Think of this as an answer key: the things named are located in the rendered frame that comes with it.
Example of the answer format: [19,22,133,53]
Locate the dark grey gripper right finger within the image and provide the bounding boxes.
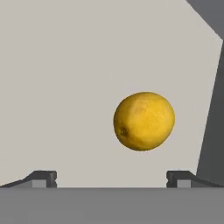
[165,170,224,189]

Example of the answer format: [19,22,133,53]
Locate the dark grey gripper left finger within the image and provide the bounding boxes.
[0,170,58,189]

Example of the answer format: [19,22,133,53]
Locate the yellow lemon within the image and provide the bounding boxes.
[113,91,176,152]

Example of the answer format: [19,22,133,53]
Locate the dark grey freezer wall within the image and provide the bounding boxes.
[185,0,224,187]

